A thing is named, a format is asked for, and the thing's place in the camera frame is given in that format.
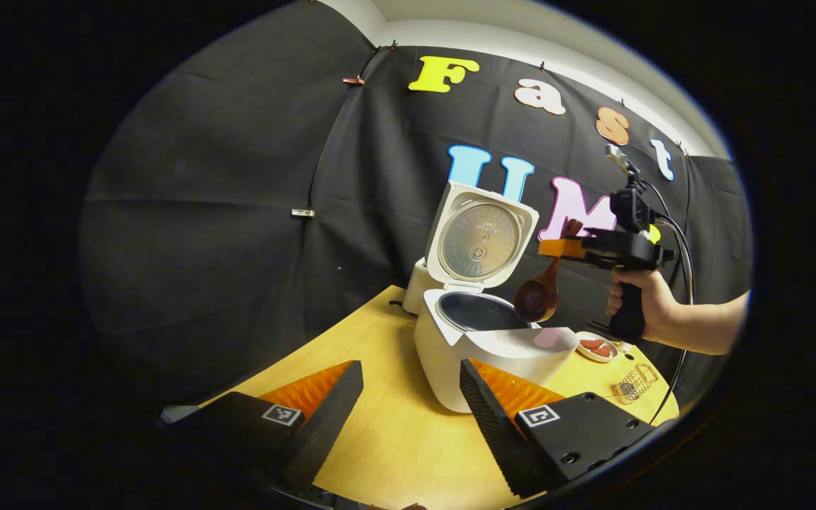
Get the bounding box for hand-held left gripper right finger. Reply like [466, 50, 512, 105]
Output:
[459, 358, 657, 499]

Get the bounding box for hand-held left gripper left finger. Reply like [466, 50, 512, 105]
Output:
[164, 360, 365, 493]

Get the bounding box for brown wooden spoon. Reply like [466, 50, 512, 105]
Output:
[514, 220, 584, 323]

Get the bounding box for white rice cooker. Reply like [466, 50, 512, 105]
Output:
[414, 181, 579, 414]

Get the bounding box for metal wire chopstick holder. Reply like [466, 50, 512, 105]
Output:
[610, 363, 659, 405]

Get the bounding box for white round plate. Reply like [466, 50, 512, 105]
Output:
[576, 331, 619, 363]

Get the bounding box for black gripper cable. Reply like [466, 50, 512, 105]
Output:
[643, 181, 696, 426]

